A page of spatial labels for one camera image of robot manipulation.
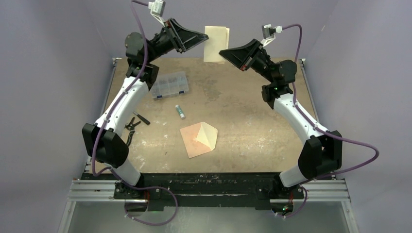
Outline black pliers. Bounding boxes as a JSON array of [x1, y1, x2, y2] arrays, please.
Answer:
[[125, 117, 141, 146]]

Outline aluminium frame rail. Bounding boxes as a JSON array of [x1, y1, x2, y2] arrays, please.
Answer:
[[67, 179, 351, 202]]

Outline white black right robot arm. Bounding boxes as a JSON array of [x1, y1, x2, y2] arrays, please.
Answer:
[[219, 39, 342, 198]]

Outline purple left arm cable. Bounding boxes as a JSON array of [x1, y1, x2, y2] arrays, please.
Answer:
[[91, 0, 179, 227]]

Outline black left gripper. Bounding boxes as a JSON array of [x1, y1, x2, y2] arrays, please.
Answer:
[[146, 18, 208, 64]]

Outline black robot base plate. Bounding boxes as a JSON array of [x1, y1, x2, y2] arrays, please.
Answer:
[[81, 172, 305, 212]]

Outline clear plastic organizer box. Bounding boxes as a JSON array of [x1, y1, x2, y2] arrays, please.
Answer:
[[150, 71, 189, 100]]

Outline green white glue stick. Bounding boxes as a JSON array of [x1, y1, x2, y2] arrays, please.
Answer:
[[175, 105, 186, 119]]

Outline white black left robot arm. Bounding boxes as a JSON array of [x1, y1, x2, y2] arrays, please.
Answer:
[[82, 18, 209, 199]]

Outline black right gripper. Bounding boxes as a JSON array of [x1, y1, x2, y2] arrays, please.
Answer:
[[220, 39, 276, 84]]

